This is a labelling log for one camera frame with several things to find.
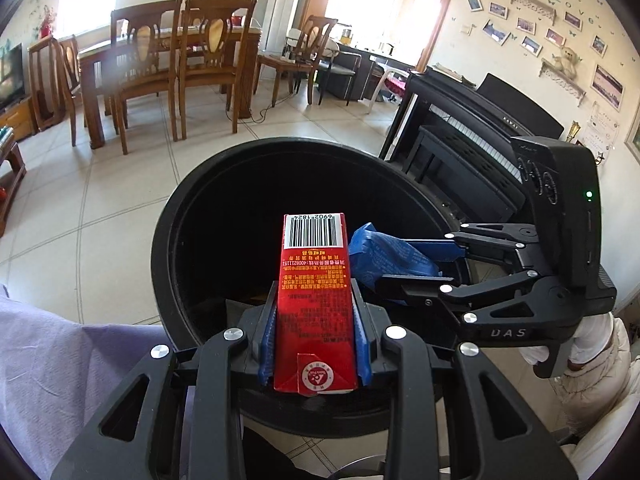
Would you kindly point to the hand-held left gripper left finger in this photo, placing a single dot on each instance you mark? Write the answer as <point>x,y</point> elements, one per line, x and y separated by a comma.
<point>267,340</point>

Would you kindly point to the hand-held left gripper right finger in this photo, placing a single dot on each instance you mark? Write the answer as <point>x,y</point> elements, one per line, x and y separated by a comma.
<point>362,345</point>

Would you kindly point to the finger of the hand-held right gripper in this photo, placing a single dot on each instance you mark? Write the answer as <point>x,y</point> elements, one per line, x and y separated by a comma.
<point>425,291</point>
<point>442,252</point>

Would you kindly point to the blue plastic wrapper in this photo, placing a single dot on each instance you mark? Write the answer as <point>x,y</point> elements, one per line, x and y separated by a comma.
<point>385,255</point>

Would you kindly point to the red drink carton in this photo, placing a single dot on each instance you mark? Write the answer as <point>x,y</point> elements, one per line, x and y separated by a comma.
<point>315,310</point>

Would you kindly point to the black trash bin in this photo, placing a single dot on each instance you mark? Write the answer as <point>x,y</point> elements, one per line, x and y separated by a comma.
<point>225,210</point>

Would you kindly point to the person's right hand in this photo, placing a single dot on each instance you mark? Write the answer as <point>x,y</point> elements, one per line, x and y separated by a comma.
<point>595,337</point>

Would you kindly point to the gold trophy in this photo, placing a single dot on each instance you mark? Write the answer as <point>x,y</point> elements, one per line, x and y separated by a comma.
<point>574,131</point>

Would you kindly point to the black piano bench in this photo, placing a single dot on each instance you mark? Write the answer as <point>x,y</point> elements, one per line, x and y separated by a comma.
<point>450,160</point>

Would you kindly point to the black digital piano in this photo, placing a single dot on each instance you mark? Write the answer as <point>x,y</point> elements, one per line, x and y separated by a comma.
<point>510,105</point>

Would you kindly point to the cream teddy bear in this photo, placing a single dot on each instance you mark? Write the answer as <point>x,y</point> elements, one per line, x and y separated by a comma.
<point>565,60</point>

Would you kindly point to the white plastic chair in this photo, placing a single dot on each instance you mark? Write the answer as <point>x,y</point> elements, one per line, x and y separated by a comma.
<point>382,77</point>

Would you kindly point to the dark low cabinet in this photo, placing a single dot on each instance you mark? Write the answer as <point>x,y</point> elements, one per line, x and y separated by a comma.
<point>342,72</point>

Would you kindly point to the purple floral tablecloth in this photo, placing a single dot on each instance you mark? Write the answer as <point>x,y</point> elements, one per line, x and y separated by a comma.
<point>50,360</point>

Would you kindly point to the wooden dining chair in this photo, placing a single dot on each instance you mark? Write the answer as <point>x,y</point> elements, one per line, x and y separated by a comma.
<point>145,80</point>
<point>215,70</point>
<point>67,85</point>
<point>310,55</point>

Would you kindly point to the person's white clothing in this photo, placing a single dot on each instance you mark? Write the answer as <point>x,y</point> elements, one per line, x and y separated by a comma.
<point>610,455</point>

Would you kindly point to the white standing air conditioner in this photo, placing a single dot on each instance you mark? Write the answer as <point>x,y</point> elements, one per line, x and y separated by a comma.
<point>285,5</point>

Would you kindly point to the wooden dining table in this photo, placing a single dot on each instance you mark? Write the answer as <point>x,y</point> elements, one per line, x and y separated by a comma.
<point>95,60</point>

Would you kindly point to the wooden television cabinet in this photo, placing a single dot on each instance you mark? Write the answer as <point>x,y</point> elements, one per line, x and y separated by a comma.
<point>17,120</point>

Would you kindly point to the wooden plant stand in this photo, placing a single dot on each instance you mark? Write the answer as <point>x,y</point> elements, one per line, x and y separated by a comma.
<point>42,85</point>

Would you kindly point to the black television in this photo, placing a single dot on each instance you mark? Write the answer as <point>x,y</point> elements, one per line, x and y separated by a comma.
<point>10,75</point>

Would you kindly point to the red flower vase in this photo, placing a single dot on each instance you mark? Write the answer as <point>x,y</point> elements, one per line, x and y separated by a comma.
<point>47,20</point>

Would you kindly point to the white wall certificate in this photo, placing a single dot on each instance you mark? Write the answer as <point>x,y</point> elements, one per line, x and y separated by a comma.
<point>600,127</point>

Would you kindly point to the white wall shelf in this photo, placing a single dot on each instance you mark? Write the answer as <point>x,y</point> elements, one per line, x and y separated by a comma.
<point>532,0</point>
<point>560,82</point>

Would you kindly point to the group of wall photo frames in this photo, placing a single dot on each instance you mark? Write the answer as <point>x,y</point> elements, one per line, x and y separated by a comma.
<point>525,25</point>

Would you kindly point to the wooden door frame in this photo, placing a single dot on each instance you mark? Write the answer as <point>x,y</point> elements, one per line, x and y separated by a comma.
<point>440,15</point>

